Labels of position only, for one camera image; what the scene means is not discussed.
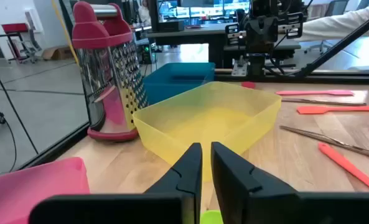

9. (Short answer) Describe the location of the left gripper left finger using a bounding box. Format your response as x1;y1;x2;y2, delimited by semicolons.
29;142;203;224

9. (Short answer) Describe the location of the small lime green utensil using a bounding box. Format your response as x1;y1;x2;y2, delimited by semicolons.
200;210;224;224

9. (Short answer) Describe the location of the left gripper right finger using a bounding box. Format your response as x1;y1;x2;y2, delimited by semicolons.
210;141;369;224

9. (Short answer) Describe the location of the black aluminium table frame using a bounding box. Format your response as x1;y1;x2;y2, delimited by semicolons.
16;7;369;172

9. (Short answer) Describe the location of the yellow hanging cable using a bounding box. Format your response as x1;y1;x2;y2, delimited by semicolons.
50;0;80;65

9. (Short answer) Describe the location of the copper table knife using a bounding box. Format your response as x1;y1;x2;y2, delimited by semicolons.
279;125;369;162
281;98;368;107

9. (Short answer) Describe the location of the pink plastic bin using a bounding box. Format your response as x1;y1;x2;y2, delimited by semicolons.
0;157;91;224

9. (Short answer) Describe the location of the pink silicone spatula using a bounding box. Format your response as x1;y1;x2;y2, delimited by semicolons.
275;89;355;96

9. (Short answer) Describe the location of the yellow plastic bin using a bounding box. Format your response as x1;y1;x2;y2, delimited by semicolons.
132;81;283;183

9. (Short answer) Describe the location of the person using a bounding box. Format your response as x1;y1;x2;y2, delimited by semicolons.
296;1;369;43

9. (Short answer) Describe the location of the cardboard box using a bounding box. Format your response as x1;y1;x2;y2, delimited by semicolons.
42;45;75;61

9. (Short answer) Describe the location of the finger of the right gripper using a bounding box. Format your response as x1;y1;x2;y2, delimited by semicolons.
261;27;275;53
249;27;262;53

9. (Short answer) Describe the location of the red handled box grater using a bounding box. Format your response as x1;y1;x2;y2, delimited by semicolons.
71;1;149;142

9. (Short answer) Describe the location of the grey desk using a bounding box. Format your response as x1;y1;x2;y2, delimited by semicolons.
145;23;302;70

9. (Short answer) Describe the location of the blue plastic bin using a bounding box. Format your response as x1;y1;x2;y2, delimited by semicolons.
142;62;216;106

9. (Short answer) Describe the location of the red work table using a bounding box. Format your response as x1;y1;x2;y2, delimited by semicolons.
0;22;31;65

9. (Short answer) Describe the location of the black framed computer monitor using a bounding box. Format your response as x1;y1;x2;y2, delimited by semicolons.
147;0;254;32

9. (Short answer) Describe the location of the orange silicone spoon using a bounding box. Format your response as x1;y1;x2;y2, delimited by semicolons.
317;142;369;193
296;105;369;115

